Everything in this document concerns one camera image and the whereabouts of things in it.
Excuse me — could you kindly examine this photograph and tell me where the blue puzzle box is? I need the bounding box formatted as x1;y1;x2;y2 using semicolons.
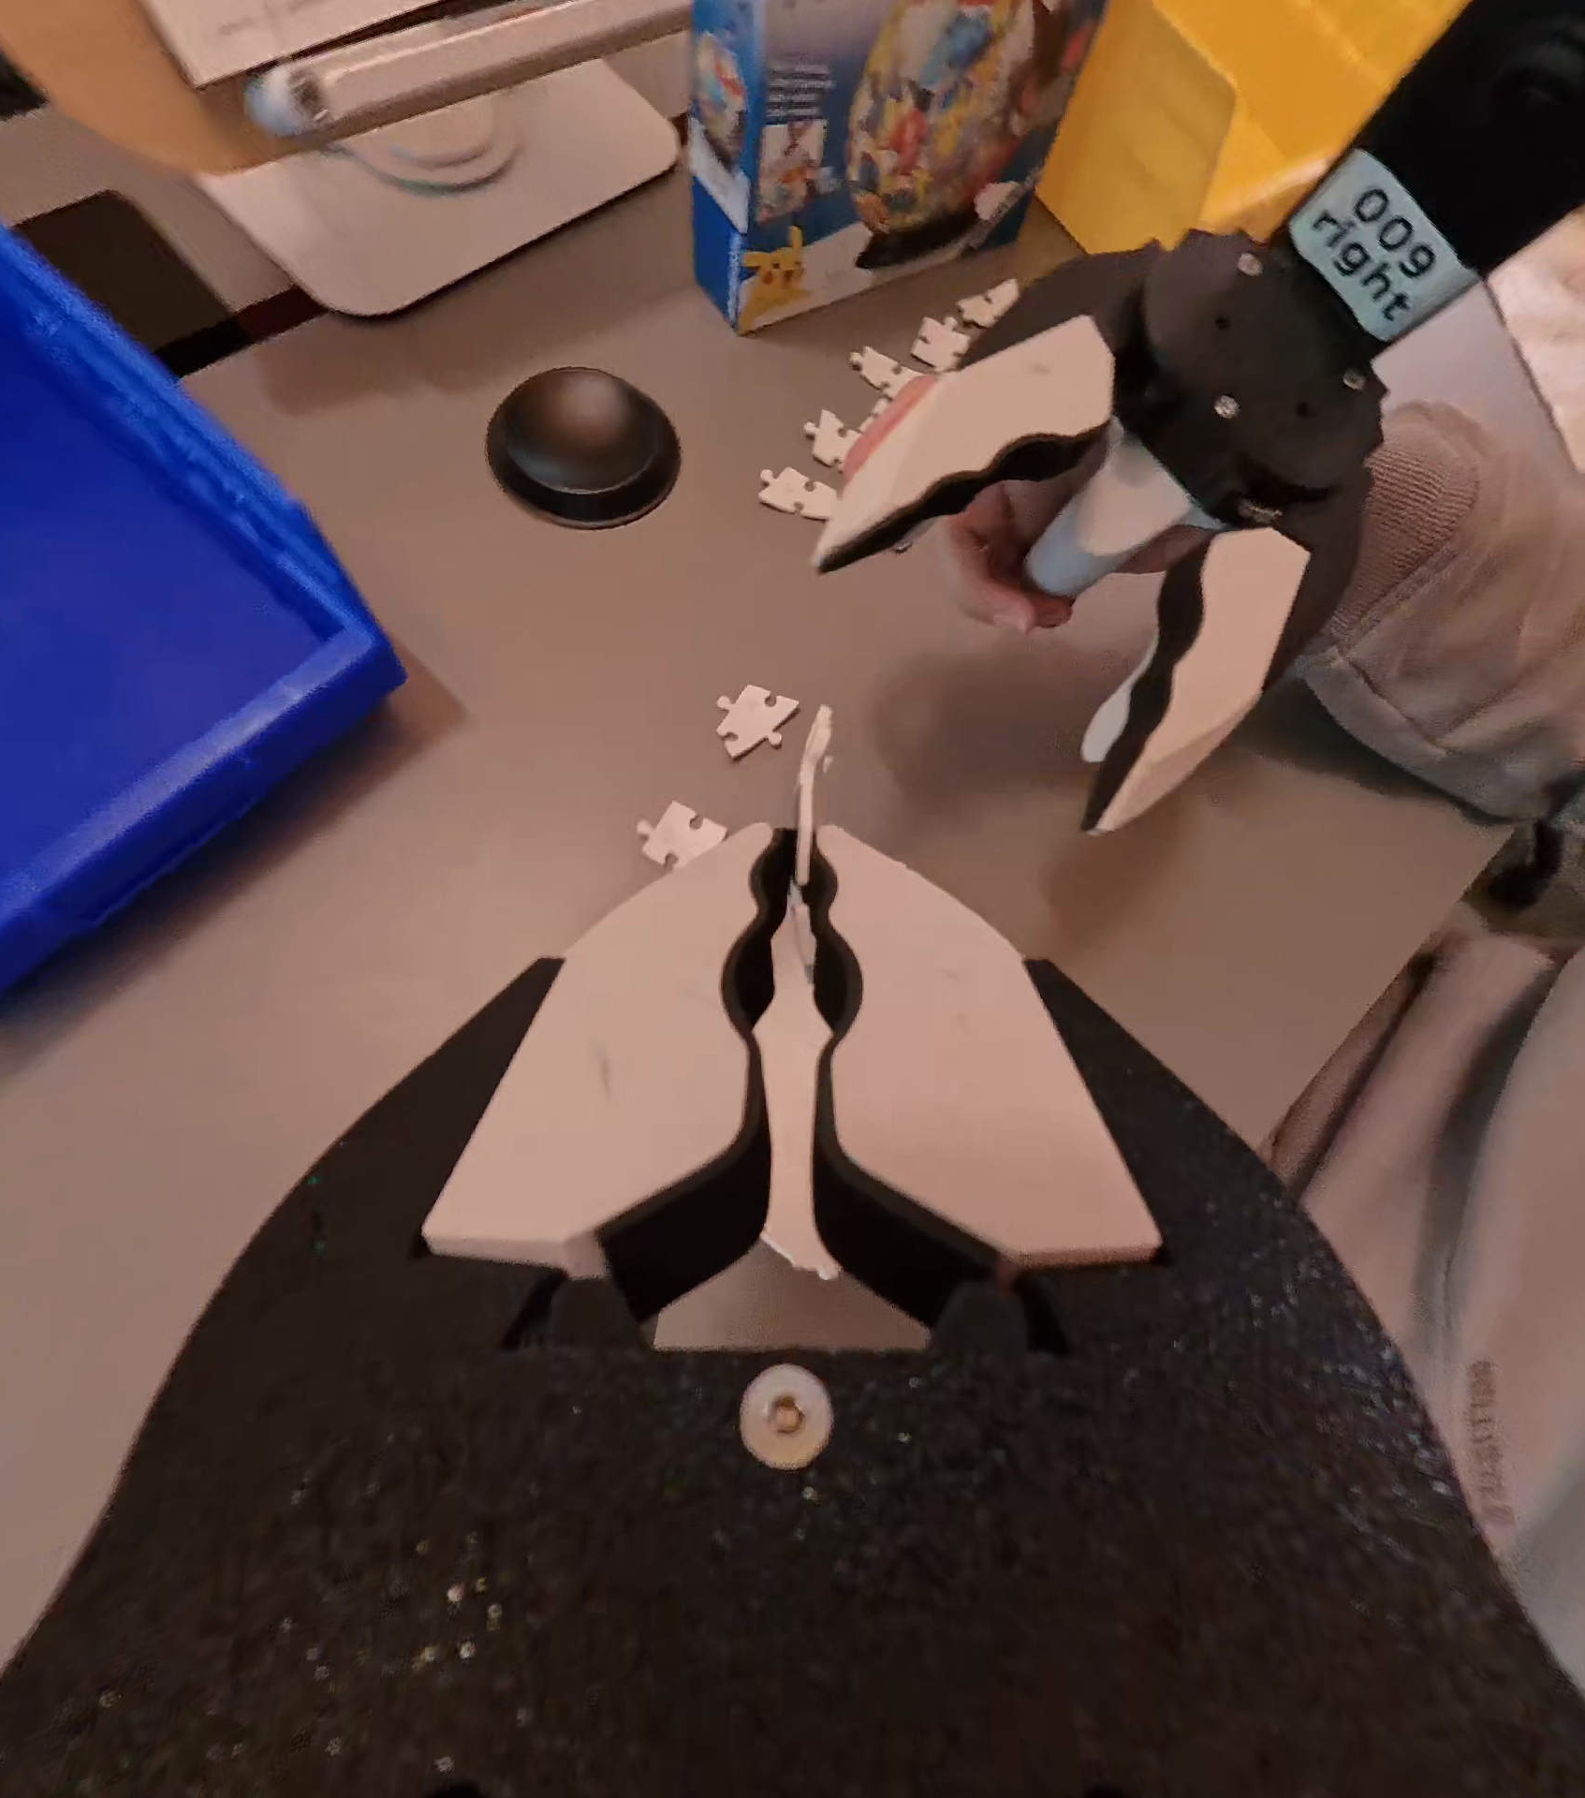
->
684;0;1111;338

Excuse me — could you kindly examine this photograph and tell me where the tan wooden panel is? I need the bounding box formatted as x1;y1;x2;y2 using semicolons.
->
0;0;317;176

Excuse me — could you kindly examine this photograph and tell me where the white puzzle piece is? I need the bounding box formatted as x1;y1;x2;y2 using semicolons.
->
717;684;801;761
637;799;731;871
756;706;845;1283

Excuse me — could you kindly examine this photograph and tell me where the blue plastic bin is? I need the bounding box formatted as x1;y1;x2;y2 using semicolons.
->
0;124;407;1061

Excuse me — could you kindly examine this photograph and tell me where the person's grey clothing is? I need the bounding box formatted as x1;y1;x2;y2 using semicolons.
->
1270;844;1585;1798

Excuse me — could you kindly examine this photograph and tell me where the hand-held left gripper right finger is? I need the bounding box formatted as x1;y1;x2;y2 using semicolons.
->
811;826;1167;1329

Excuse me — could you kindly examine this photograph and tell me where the pile of puzzle pieces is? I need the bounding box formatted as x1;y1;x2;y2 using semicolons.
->
756;276;1027;524

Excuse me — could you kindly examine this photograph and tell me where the white monitor stand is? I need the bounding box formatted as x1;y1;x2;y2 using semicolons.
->
197;0;695;321

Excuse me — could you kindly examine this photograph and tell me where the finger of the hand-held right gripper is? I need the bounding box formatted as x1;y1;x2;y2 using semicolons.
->
1080;529;1311;836
812;317;1118;573

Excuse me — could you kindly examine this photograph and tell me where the person's right hand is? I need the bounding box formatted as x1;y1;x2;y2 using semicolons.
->
938;484;1089;634

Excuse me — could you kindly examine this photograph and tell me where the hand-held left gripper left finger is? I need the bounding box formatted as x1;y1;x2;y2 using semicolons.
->
419;822;783;1321

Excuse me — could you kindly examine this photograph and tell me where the yellow box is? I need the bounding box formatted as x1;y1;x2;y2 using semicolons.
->
1034;0;1473;256

